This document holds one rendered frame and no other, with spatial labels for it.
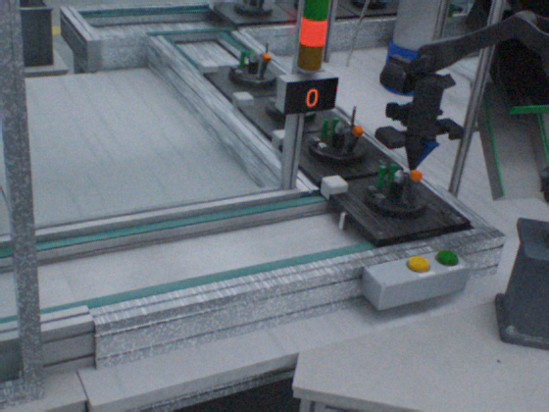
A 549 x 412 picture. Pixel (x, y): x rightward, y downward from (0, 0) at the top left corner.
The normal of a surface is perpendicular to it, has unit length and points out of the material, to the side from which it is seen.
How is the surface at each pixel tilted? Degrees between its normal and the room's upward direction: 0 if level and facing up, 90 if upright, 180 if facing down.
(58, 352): 90
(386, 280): 0
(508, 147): 45
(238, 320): 90
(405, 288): 90
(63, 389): 0
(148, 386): 0
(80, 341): 90
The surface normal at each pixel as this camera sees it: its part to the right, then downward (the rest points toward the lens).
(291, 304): 0.44, 0.49
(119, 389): 0.09, -0.86
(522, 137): 0.26, -0.25
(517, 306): -0.81, 0.23
